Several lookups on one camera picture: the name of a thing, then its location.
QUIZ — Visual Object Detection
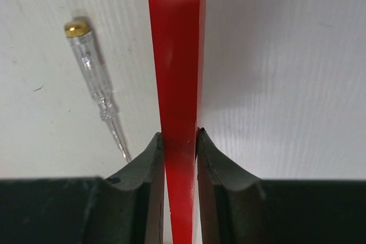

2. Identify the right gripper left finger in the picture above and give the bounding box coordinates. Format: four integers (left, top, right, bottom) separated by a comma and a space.
1, 133, 165, 243

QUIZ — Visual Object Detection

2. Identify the red picture frame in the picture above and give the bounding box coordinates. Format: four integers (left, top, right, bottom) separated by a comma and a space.
148, 0, 206, 243

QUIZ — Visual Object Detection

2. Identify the clear tester screwdriver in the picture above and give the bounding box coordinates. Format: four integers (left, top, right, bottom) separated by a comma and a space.
64, 20, 132, 162

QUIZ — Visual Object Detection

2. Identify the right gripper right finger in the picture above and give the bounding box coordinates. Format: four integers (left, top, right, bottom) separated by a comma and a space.
196, 129, 365, 243

